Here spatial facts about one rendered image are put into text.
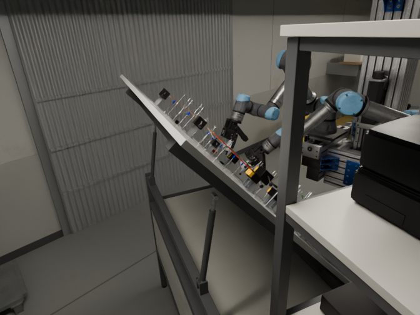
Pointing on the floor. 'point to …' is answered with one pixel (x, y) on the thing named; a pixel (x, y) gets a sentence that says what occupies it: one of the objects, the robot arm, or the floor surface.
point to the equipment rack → (356, 251)
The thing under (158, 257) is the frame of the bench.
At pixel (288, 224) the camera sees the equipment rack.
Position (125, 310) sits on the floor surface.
